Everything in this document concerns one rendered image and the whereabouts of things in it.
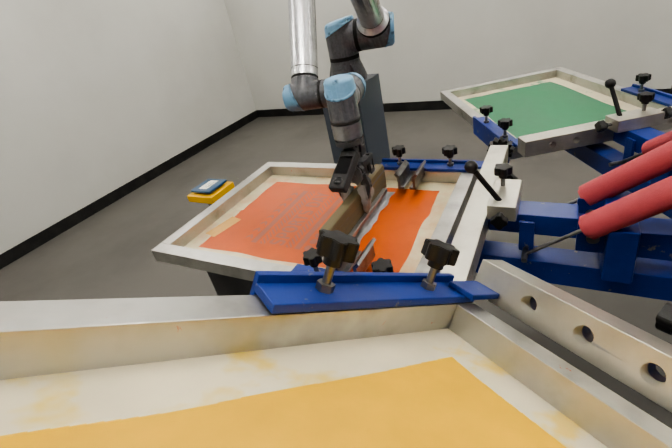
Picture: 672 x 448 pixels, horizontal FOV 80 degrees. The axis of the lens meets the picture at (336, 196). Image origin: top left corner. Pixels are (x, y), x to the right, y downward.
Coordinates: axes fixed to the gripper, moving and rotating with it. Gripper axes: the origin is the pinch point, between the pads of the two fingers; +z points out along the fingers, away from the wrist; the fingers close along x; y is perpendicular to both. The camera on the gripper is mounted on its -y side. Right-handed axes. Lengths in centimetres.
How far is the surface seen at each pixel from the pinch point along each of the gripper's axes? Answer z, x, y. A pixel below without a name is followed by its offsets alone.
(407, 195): 4.4, -8.0, 17.3
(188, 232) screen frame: 2, 49, -17
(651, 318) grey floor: 98, -87, 86
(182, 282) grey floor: 99, 169, 46
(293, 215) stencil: 4.7, 23.2, 1.0
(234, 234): 5.0, 36.6, -11.8
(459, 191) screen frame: 0.7, -23.9, 14.9
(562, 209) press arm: -4.1, -48.4, 0.8
